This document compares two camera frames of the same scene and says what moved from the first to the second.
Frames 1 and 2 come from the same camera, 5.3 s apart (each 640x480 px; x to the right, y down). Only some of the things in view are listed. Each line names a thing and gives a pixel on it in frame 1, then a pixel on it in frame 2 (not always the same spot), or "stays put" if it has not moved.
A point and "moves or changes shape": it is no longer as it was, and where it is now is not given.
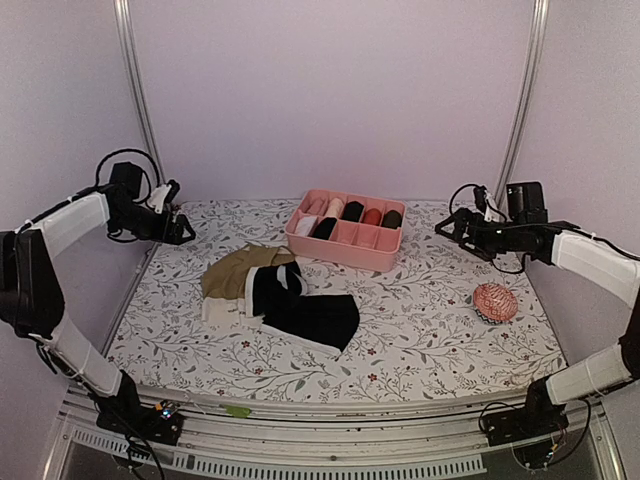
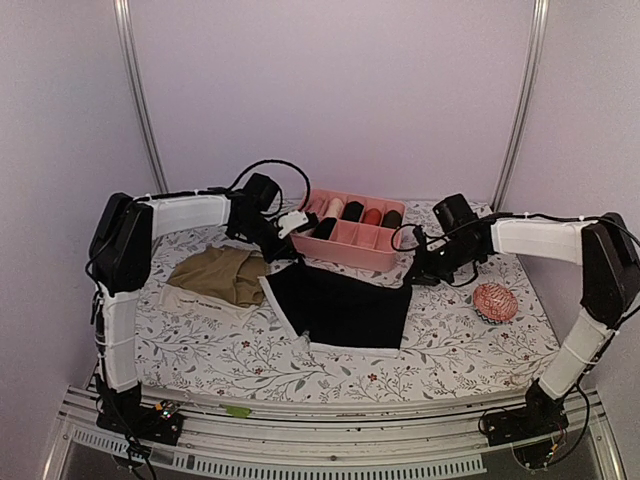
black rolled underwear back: x=353 y=211 stays put
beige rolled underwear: x=335 y=208 stays put
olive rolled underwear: x=392 y=219 stays put
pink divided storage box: x=345 y=229 stays put
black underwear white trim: x=279 y=295 moves or changes shape
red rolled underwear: x=372 y=216 stays put
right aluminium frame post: x=537 y=52 stays put
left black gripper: x=164 y=233 -> x=283 y=250
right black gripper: x=463 y=217 -> x=424 y=273
